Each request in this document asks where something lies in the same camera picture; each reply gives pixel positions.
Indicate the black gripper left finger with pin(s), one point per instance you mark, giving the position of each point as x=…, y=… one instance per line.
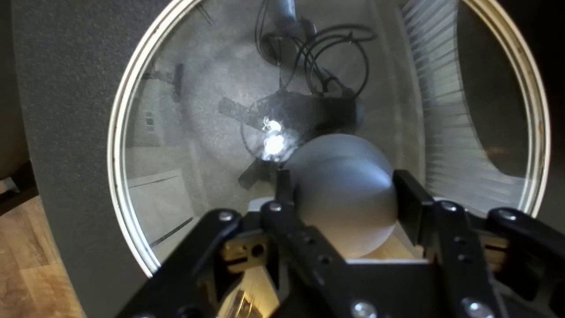
x=187, y=287

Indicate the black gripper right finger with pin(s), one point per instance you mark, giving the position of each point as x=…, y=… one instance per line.
x=503, y=265

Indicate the glass pot lid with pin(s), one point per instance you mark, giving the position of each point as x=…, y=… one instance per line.
x=225, y=103

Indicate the round black table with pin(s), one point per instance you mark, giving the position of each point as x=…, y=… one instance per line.
x=70, y=62

